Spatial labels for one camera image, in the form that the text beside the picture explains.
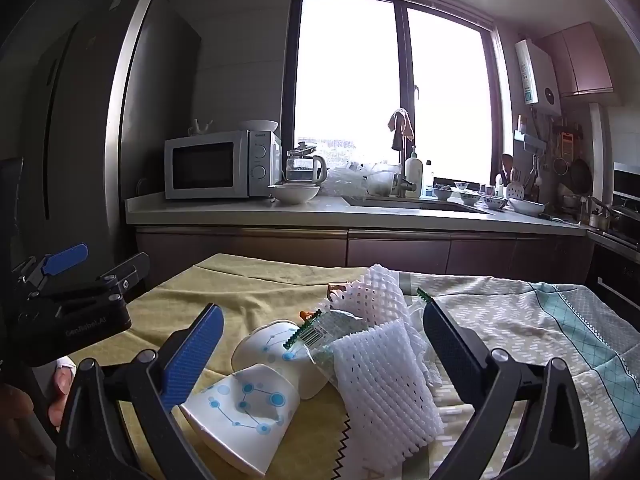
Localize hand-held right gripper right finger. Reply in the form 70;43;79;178
422;300;591;480

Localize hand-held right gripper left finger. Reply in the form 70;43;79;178
54;303;226;480

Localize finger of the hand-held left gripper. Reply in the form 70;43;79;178
15;243;90;295
35;252;151;307

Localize white paper cup blue dots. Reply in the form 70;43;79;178
231;319;331;401

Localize white foam fruit net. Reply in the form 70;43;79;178
327;262;426;343
332;317;446;466

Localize clear plastic wrapper green print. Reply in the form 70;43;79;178
284;310;371;381

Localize person's left hand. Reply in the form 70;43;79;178
47;355;77;428

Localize yellow patterned blanket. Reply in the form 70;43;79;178
120;252;640;480

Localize kitchen counter with cabinets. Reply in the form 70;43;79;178
125;194;592;288

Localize white microwave oven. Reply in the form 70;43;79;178
164;130;283;200

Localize kitchen sink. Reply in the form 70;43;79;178
342;194;493;215

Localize grey refrigerator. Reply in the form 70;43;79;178
10;0;202;273

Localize white dish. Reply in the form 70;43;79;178
509;197;546;216

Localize steel kitchen faucet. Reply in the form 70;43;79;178
390;110;418;199

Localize utensil holder with utensils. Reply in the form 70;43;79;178
495;154;527;201

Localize white soap bottle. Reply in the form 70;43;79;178
405;146;424;197

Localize black built-in stove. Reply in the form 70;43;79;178
584;162;640;321

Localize pile of clear plastic bags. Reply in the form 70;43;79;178
325;159;401;197

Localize glass kettle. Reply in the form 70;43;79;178
286;142;328;184

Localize black hanging pan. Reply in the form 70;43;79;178
570;157;594;192

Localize steel pot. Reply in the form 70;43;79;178
590;195;640;241

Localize brown dish cloth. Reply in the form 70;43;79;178
390;109;416;152

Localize white water heater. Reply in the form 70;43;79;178
515;37;562;108

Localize kitchen window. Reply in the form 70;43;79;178
282;0;513;197

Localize wall utensil rack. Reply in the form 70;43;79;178
515;114;593;186

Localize pink wall cabinet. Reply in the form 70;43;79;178
537;22;615;98

